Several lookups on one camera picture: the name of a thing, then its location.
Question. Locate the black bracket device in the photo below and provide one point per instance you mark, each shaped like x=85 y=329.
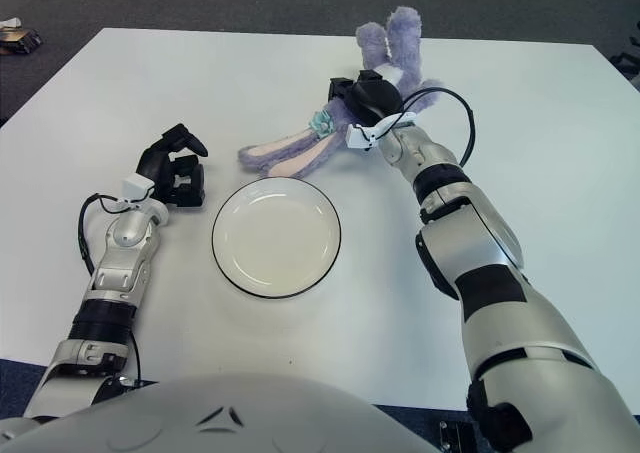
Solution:
x=455 y=435

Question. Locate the white plate with black rim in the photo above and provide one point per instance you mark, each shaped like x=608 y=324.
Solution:
x=276 y=238

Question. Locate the purple plush bunny doll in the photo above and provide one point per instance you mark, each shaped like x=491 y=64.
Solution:
x=295 y=155

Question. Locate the black office chair base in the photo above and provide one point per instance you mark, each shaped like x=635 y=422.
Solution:
x=625 y=60

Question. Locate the brown black box on floor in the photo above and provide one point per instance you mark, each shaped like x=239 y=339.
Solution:
x=20 y=40

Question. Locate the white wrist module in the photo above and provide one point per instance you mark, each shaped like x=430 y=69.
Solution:
x=360 y=137
x=137 y=185

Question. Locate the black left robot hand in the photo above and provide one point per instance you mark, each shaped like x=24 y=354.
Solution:
x=160 y=168

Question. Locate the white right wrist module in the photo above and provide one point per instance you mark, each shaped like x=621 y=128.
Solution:
x=360 y=137

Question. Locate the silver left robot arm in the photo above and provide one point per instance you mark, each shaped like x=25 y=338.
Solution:
x=120 y=263

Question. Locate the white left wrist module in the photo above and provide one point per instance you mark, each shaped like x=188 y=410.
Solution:
x=137 y=185

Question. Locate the grey robot torso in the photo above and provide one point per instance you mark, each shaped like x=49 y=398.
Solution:
x=225 y=423

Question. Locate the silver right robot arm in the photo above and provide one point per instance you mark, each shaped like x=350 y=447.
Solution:
x=475 y=243

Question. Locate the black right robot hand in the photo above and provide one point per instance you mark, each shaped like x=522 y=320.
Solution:
x=372 y=98

